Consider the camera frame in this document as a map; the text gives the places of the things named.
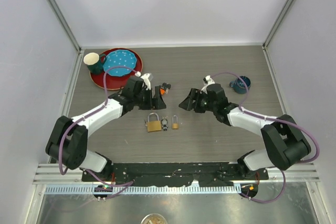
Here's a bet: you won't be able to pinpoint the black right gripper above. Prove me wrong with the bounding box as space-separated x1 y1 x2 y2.
179 88 217 113

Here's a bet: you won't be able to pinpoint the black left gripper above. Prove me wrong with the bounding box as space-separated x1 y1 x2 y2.
133 86 166 110

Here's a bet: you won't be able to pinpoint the orange black padlock with keys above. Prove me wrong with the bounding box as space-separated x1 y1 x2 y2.
160 82 171 95

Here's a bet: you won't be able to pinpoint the keys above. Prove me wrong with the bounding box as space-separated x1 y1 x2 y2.
161 116 169 131

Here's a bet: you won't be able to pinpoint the large brass padlock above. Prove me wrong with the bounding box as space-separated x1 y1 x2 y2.
144 112 162 133

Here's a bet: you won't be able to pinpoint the small brass long-shackle padlock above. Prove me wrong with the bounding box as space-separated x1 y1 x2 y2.
172 115 179 130

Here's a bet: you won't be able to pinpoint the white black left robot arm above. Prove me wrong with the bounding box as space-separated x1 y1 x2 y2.
45 73 166 182

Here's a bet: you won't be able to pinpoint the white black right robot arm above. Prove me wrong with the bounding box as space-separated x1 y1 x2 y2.
179 83 311 179

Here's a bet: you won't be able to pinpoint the dark blue cup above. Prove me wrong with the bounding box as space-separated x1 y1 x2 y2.
229 76 251 94

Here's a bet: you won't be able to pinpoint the red round tray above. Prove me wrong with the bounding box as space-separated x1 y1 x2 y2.
100 48 143 91

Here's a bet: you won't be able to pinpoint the blue dotted plate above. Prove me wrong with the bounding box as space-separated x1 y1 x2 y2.
103 49 138 77

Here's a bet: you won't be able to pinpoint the dark green mug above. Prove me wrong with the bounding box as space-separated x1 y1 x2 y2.
83 52 107 75

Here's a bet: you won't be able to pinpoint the round metal object bottom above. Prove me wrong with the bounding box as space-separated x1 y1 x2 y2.
141 213 167 224

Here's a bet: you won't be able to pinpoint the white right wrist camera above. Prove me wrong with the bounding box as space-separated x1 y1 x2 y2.
203 75 215 86

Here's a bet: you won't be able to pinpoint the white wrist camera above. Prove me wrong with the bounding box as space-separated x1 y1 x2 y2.
135 71 153 90
203 75 215 86

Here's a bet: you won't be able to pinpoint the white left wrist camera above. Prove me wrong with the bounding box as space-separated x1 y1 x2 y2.
135 71 153 90

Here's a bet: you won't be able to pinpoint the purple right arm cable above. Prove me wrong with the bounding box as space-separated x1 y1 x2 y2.
209 71 320 206

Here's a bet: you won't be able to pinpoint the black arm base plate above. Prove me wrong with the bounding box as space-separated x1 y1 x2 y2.
93 162 269 187

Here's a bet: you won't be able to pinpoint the slotted blue-white cable duct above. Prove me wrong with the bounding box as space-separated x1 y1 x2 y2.
45 184 241 195

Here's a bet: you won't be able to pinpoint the aluminium frame rail front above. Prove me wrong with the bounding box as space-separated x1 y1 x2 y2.
33 163 320 185

